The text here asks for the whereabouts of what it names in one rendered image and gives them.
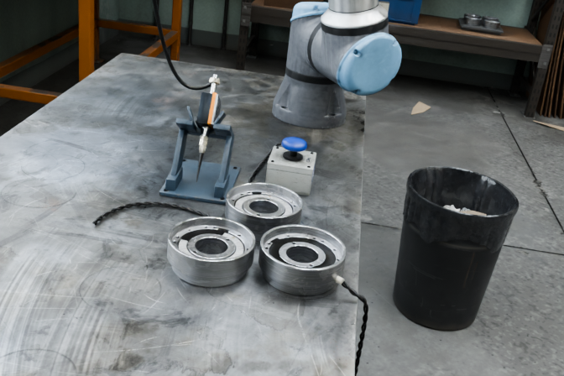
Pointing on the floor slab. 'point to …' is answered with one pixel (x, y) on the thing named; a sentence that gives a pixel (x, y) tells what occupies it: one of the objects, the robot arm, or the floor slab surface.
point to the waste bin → (450, 244)
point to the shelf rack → (441, 25)
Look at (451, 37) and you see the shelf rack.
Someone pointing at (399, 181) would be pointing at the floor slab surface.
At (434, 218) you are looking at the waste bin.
